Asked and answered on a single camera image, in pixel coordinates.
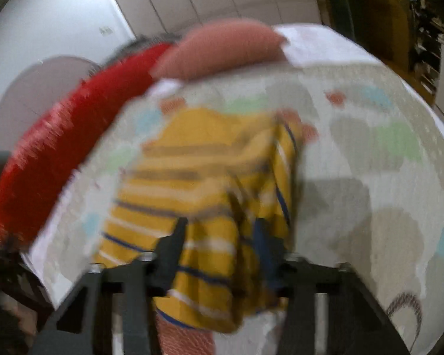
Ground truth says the red fuzzy blanket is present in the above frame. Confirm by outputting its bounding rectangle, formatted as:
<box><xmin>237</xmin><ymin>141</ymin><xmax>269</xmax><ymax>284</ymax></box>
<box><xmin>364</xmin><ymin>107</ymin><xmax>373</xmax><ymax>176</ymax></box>
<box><xmin>0</xmin><ymin>42</ymin><xmax>176</xmax><ymax>250</ymax></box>

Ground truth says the white shelf unit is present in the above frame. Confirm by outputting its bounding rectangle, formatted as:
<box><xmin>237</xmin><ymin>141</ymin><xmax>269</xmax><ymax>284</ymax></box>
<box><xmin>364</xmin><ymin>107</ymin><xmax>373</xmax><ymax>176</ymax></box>
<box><xmin>409</xmin><ymin>0</ymin><xmax>444</xmax><ymax>119</ymax></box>

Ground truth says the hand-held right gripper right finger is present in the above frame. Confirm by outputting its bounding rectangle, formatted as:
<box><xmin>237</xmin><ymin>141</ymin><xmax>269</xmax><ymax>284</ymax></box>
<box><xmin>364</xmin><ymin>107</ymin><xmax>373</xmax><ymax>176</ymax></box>
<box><xmin>252</xmin><ymin>218</ymin><xmax>409</xmax><ymax>355</ymax></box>

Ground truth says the white bed sheet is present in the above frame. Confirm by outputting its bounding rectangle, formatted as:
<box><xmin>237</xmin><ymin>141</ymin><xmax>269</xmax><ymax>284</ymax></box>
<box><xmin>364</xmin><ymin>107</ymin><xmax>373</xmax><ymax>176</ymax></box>
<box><xmin>20</xmin><ymin>23</ymin><xmax>444</xmax><ymax>304</ymax></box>

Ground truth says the patterned quilt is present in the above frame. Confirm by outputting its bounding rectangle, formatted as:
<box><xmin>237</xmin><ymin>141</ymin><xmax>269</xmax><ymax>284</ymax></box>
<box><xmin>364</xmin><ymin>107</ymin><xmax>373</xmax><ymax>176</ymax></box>
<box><xmin>33</xmin><ymin>63</ymin><xmax>444</xmax><ymax>355</ymax></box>

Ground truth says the round headboard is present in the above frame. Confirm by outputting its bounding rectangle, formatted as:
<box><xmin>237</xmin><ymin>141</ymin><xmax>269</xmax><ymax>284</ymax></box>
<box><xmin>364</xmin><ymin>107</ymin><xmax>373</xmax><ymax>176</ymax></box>
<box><xmin>0</xmin><ymin>55</ymin><xmax>102</xmax><ymax>152</ymax></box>

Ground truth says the pink pillow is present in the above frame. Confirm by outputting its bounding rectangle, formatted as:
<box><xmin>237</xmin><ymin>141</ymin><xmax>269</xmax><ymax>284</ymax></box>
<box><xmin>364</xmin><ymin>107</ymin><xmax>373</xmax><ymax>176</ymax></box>
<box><xmin>150</xmin><ymin>18</ymin><xmax>288</xmax><ymax>81</ymax></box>

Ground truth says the grey knitted cloth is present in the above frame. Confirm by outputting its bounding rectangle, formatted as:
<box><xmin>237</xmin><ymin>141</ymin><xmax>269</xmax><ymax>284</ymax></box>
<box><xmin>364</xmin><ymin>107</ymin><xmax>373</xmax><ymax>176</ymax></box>
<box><xmin>107</xmin><ymin>33</ymin><xmax>182</xmax><ymax>65</ymax></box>

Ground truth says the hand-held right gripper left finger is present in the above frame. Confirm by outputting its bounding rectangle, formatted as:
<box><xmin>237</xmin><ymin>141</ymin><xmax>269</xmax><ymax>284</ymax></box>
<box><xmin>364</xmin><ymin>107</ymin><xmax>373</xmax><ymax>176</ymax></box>
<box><xmin>28</xmin><ymin>217</ymin><xmax>189</xmax><ymax>355</ymax></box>

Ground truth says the yellow striped shirt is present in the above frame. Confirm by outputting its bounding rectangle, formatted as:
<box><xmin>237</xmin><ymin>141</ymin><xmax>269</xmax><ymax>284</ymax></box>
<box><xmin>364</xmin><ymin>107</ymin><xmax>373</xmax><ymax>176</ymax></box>
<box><xmin>92</xmin><ymin>108</ymin><xmax>306</xmax><ymax>334</ymax></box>

